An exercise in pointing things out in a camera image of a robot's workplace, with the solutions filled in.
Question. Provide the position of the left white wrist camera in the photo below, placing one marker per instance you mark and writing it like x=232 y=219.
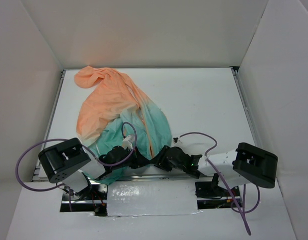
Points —
x=128 y=142

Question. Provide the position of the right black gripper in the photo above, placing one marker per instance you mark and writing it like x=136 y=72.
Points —
x=162 y=155

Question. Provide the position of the orange and teal jacket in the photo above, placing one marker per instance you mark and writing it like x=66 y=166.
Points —
x=118 y=107

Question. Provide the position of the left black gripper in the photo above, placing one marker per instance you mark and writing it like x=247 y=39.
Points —
x=136 y=161

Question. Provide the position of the left aluminium table rail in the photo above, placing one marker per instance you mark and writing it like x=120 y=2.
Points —
x=37 y=176

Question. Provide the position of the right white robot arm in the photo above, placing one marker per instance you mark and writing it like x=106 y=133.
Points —
x=246 y=164

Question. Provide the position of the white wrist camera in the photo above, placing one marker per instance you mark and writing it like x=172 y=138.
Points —
x=175 y=140
x=128 y=142

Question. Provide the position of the aluminium table rail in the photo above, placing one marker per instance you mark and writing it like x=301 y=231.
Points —
x=37 y=176
x=247 y=110
x=161 y=176

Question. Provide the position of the front aluminium table rail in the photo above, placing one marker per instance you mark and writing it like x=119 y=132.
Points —
x=161 y=176

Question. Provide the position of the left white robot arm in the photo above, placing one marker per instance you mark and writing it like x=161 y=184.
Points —
x=69 y=162

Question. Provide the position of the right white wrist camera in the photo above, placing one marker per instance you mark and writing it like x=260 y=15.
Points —
x=175 y=140

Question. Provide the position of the right aluminium table rail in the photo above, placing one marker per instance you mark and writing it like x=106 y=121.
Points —
x=247 y=110

